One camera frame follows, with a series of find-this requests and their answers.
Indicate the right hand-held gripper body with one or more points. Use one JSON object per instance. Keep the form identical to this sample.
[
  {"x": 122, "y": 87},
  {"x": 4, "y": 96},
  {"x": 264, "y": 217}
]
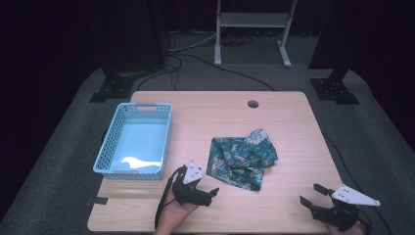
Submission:
[{"x": 339, "y": 212}]

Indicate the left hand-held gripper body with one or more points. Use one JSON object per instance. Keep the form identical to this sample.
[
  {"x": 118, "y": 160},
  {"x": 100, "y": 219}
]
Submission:
[{"x": 191, "y": 192}]

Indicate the teal floral shirt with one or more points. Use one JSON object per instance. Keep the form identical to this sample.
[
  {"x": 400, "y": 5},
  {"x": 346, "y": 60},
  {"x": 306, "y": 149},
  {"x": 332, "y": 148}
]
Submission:
[{"x": 243, "y": 156}]

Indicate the person's right hand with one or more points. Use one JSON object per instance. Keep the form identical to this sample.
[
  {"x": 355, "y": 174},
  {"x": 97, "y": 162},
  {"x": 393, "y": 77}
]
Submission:
[{"x": 347, "y": 232}]

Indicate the person's left hand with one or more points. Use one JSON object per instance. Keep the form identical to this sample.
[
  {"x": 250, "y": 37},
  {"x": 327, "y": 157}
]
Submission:
[{"x": 171, "y": 215}]

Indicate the light blue plastic basket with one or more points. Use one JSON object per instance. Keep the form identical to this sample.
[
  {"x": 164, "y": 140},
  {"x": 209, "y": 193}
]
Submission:
[{"x": 140, "y": 140}]

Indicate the black tape strip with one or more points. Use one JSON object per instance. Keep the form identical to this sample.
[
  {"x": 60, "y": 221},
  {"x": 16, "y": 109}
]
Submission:
[{"x": 101, "y": 200}]

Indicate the black stand base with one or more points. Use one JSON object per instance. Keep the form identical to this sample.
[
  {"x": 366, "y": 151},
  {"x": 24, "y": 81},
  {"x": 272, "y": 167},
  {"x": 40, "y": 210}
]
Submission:
[
  {"x": 334, "y": 89},
  {"x": 112, "y": 88}
]

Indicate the white metal stand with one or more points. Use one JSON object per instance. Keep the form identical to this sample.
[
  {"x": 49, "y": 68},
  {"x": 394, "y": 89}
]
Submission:
[{"x": 254, "y": 19}]

